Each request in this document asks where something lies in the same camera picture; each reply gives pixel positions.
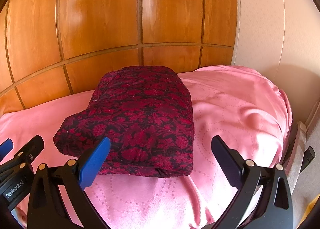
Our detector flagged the dark red patterned knit garment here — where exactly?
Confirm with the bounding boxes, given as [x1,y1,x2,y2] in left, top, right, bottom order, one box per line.
[53,66,195,178]

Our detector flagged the pink bedspread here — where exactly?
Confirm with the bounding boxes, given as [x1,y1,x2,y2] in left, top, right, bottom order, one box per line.
[0,65,293,229]

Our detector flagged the wooden panelled wardrobe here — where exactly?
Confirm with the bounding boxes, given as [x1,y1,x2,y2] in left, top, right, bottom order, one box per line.
[1,0,238,114]

